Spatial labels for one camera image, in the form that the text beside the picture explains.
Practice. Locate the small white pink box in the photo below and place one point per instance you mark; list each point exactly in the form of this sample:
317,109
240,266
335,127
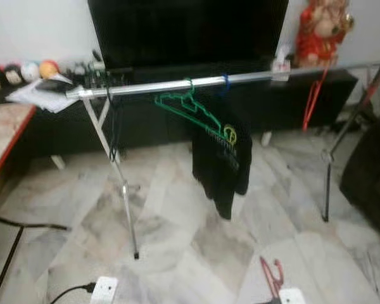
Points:
280,63

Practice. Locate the white paper stack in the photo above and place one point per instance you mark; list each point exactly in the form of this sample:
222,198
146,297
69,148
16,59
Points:
38,99

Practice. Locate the blue plastic hanger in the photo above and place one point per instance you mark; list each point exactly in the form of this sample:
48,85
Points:
226,81

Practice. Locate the black electronic gadget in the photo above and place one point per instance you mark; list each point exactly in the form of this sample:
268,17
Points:
95,79

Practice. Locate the black T-shirt with logo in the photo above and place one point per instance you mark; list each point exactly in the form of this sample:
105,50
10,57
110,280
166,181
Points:
218,164

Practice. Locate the orange round toy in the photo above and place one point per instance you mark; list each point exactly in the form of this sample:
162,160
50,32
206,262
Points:
49,68

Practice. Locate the red plastic hanger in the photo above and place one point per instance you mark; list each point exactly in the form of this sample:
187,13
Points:
266,269
311,104

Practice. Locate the black flat screen television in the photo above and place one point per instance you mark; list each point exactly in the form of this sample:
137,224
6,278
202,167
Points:
183,31

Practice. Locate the green plastic hanger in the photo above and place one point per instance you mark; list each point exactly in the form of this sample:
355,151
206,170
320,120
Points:
190,107

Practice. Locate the dark grey fabric sofa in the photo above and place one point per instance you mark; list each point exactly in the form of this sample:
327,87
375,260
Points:
373,177

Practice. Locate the silver metal clothes rack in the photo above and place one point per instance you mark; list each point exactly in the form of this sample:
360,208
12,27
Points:
145,85

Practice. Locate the dark flat tablet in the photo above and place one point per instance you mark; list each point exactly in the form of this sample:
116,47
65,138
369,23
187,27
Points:
54,84

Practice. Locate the black low TV cabinet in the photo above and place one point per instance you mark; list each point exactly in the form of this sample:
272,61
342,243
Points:
145,126

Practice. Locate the red and gold deity statue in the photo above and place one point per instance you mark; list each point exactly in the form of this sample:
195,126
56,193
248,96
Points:
320,38

